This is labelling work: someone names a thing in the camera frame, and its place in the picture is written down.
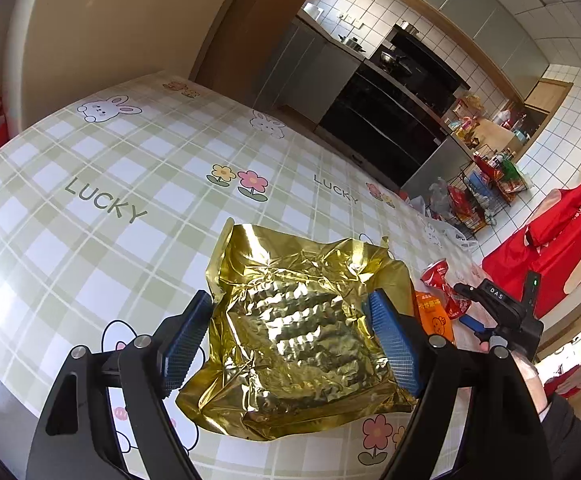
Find orange snack wrapper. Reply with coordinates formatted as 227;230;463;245
415;290;455;342

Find gold foil wrapper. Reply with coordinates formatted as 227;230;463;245
176;221;415;441

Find grey kitchen base cabinets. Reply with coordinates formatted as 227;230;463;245
252;10;364;125

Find person's right hand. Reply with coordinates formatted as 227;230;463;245
477;339;552;418

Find crumpled red wrapper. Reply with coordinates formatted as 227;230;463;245
421;259;472;320

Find white plastic bag on floor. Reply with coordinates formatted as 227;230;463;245
427;218;479;254

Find red hanging apron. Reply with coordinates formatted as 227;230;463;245
481;183;581;318

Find green plaid bunny tablecloth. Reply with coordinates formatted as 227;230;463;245
0;69;495;480

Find black oven stove unit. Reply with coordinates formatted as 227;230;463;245
319;25;469;195

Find beige refrigerator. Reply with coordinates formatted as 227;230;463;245
4;0;233;136

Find black wire storage rack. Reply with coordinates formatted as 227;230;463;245
447;150;528;236

